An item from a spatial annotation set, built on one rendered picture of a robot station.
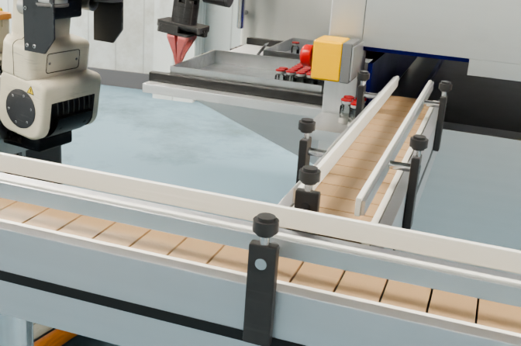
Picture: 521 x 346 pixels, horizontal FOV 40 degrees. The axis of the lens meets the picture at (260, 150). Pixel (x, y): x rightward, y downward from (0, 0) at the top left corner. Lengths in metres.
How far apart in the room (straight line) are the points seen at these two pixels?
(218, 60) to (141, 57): 3.57
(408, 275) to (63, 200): 0.32
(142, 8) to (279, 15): 2.92
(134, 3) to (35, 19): 3.51
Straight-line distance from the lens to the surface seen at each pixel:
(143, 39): 5.33
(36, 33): 1.83
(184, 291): 0.63
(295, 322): 0.60
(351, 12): 1.36
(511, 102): 1.79
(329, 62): 1.28
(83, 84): 1.98
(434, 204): 1.41
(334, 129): 1.27
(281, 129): 1.54
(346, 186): 0.85
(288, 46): 2.05
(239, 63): 1.78
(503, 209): 1.41
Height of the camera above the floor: 1.22
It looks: 18 degrees down
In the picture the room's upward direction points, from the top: 4 degrees clockwise
